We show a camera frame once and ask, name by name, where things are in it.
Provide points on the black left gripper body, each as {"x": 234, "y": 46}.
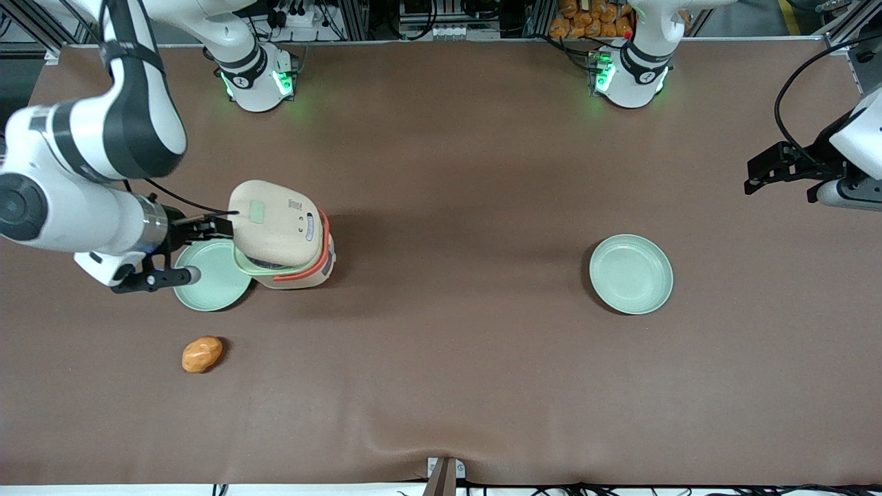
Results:
{"x": 807, "y": 165}

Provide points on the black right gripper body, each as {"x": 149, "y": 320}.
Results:
{"x": 180, "y": 231}

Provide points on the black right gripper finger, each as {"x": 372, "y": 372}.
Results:
{"x": 222, "y": 220}
{"x": 219, "y": 233}

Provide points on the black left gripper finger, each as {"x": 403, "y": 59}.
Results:
{"x": 754, "y": 183}
{"x": 772, "y": 157}

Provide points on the beige toaster appliance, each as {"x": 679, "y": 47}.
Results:
{"x": 279, "y": 227}

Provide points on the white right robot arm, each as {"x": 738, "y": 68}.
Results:
{"x": 83, "y": 138}

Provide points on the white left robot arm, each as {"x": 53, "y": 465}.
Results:
{"x": 630, "y": 76}

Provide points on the mint green round plate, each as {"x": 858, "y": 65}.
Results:
{"x": 210, "y": 282}
{"x": 631, "y": 274}

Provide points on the orange bread roll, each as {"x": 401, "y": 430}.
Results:
{"x": 202, "y": 354}

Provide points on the white power strip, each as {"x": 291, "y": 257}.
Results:
{"x": 298, "y": 17}

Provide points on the brown table mat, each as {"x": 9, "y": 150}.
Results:
{"x": 448, "y": 207}

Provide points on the pile of orange bread rolls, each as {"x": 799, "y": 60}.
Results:
{"x": 586, "y": 17}

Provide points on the grey metal table clamp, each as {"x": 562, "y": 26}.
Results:
{"x": 444, "y": 475}

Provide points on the aluminium frame profile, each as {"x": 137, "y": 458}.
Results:
{"x": 34, "y": 24}
{"x": 851, "y": 27}

